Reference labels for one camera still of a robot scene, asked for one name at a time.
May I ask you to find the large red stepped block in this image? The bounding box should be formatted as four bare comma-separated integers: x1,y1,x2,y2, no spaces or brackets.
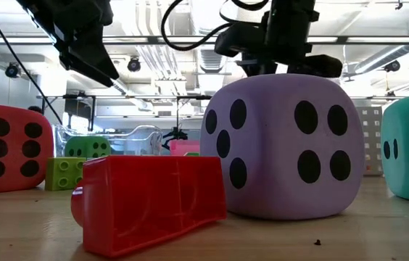
70,155,228,259

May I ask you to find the green foam die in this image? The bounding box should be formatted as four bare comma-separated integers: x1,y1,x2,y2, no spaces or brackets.
64,136,112,160

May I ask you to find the silver ceiling air duct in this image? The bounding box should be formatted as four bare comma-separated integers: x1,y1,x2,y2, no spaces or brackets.
189,0,241,96

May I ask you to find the red foam die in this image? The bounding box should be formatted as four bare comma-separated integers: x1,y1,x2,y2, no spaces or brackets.
0,102,55,196

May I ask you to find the lime green small block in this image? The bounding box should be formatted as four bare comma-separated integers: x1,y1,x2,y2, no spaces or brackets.
44,157,87,192

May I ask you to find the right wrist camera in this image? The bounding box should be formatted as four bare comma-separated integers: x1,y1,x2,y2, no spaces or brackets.
214,22,265,58

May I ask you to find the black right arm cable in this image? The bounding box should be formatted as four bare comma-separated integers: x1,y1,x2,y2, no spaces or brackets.
160,0,270,51

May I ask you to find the pink plastic bin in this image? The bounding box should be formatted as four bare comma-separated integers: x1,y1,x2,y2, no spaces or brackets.
170,139,202,157

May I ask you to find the purple foam die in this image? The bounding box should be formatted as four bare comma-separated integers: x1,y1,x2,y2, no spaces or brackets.
199,73,367,221

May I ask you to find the clear plastic bin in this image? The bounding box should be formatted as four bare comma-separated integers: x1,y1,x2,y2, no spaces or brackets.
54,124,165,157

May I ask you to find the black beam with light strips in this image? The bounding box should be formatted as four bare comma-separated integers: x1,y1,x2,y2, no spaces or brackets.
0,35,409,46

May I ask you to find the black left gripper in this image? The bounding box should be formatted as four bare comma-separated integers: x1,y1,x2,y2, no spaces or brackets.
17,0,120,88

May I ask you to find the black ceiling spotlight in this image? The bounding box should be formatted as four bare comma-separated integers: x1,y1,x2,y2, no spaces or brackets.
127,56,142,73
4,62,21,79
384,59,401,73

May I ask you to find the white perforated basket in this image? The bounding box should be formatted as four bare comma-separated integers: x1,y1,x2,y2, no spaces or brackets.
356,106,385,177

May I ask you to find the black metal background frame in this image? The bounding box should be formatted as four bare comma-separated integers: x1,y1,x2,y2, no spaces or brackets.
36,94,213,142

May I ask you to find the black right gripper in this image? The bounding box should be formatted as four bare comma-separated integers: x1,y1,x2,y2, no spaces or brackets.
236,53,344,79

